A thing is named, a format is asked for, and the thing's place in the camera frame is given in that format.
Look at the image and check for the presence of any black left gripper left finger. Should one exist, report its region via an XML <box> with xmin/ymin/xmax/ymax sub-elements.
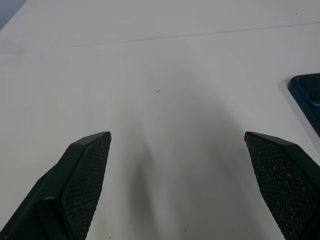
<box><xmin>0</xmin><ymin>131</ymin><xmax>112</xmax><ymax>240</ymax></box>

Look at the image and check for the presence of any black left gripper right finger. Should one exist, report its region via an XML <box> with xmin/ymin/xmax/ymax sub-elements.
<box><xmin>243</xmin><ymin>131</ymin><xmax>320</xmax><ymax>240</ymax></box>

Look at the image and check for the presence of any dark blue smartphone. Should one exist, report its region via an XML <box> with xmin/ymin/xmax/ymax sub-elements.
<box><xmin>287</xmin><ymin>72</ymin><xmax>320</xmax><ymax>139</ymax></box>

